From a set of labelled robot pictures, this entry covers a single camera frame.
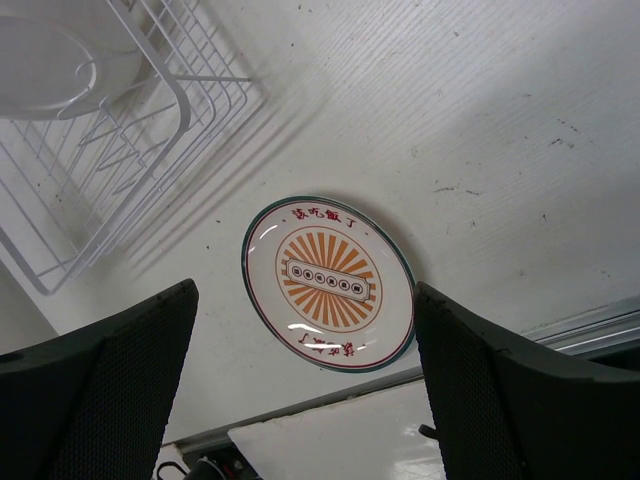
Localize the white green-rimmed plate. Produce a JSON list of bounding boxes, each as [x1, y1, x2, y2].
[[1, 15, 98, 120]]

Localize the white wire dish rack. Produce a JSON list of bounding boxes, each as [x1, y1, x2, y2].
[[1, 1, 253, 296]]

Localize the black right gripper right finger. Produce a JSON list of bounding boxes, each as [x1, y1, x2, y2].
[[413, 282, 639, 479]]

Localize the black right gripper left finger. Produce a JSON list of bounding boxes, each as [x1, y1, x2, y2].
[[1, 279, 199, 479]]

